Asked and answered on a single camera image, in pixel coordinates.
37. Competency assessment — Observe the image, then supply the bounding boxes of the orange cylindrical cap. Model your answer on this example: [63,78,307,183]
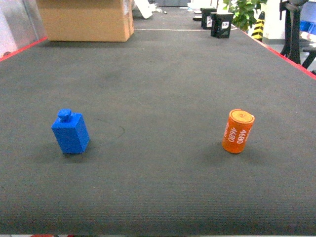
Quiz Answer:
[222,109,255,154]

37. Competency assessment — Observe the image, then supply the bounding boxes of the large cardboard box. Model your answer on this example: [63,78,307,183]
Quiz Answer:
[36,0,134,42]

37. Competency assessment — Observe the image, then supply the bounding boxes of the black box far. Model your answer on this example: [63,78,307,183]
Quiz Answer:
[200,7,217,30]

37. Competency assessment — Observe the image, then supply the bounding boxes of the black box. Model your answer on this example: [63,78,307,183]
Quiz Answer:
[210,12,234,39]
[200,7,217,30]

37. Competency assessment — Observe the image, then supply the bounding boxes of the white foam sheet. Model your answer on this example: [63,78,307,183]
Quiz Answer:
[134,0,156,19]

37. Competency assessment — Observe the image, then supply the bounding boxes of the black box near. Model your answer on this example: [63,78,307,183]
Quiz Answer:
[210,12,234,39]

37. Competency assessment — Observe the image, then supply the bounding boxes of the black yellow striped bollard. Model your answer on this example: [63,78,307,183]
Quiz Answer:
[251,11,265,42]

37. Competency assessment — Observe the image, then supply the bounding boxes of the green potted plant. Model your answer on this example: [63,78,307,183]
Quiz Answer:
[223,0,267,31]

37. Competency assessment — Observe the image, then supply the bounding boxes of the black office chair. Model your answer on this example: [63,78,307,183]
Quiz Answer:
[279,0,316,69]

